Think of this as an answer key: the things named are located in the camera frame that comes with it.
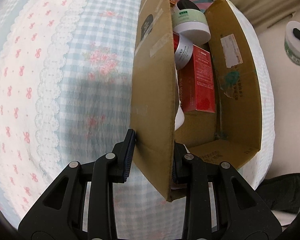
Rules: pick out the cardboard box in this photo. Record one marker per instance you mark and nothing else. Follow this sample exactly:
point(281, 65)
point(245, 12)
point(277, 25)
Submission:
point(232, 134)

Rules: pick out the red carton box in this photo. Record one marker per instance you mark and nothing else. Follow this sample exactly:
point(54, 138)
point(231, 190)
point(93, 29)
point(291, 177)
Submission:
point(196, 84)

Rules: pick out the red lid silver jar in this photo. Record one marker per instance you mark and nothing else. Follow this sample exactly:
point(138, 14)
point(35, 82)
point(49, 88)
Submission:
point(183, 49)

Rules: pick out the black lid white jar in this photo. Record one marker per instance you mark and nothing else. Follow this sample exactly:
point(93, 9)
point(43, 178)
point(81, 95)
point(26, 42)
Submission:
point(185, 4)

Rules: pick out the blue checked bed sheet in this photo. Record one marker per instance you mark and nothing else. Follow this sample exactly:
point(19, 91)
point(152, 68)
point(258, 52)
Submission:
point(66, 69)

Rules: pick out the light green cream jar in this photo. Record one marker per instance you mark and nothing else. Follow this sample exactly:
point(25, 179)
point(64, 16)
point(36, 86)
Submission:
point(192, 24)

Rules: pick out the white jar green band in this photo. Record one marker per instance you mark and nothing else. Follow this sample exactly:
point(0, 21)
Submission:
point(292, 43)

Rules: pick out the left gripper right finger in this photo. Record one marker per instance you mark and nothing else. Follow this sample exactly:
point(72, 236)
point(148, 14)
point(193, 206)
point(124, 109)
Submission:
point(220, 203)

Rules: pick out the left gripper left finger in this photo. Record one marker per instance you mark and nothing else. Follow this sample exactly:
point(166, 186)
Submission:
point(79, 204)

